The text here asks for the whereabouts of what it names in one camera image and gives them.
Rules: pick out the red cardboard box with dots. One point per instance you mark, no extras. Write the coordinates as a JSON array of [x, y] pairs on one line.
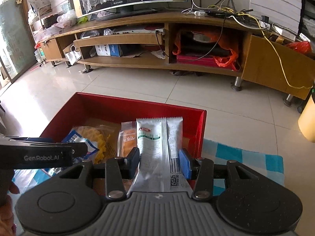
[[147, 105]]

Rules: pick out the person's left hand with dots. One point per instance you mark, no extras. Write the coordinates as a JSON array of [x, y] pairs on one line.
[[7, 216]]

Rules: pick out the crumpled white paper bag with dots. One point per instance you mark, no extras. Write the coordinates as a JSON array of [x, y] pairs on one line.
[[72, 56]]

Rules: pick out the white and blue carton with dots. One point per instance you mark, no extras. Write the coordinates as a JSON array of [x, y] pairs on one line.
[[108, 50]]

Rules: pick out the wooden television stand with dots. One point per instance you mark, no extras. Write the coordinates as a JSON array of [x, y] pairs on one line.
[[209, 19]]

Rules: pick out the sliced bread packet blue label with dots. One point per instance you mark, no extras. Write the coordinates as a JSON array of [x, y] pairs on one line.
[[128, 140]]

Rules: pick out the red plastic bag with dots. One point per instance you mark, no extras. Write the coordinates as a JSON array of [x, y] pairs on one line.
[[300, 47]]

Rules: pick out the grey set-top box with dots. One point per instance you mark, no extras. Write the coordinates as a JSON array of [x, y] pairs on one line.
[[137, 32]]

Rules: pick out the white storage rack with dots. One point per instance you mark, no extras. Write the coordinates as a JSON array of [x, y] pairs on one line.
[[38, 41]]

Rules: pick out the clear plastic bag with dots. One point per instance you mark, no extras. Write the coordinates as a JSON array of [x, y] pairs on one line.
[[66, 17]]

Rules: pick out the dark woven basket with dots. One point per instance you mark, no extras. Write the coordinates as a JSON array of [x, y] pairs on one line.
[[50, 22]]

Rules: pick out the silver packet green label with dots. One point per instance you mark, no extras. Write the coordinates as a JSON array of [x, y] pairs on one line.
[[152, 140]]

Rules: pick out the white slatted panel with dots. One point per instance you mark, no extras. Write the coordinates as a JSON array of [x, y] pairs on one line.
[[275, 2]]

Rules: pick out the black metal shelf rack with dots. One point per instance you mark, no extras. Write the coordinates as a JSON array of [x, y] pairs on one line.
[[308, 17]]

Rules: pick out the blue and white snack packet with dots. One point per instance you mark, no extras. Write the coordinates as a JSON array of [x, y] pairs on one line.
[[76, 136]]

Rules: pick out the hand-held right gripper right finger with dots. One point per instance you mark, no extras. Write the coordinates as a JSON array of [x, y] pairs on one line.
[[185, 163]]

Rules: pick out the cream trash bin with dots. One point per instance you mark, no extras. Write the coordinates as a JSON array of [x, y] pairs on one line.
[[307, 123]]

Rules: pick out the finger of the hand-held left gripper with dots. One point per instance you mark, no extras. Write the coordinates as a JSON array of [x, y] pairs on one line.
[[78, 148], [29, 140]]

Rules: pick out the orange plastic bag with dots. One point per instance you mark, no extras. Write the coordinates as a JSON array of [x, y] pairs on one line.
[[225, 61]]

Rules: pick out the blue checkered tablecloth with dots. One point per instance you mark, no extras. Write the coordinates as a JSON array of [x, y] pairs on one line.
[[246, 159]]

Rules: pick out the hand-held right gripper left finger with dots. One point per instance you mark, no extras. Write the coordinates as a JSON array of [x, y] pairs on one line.
[[134, 163]]

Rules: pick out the yellow fried twists packet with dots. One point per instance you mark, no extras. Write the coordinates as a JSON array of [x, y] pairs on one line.
[[98, 137]]

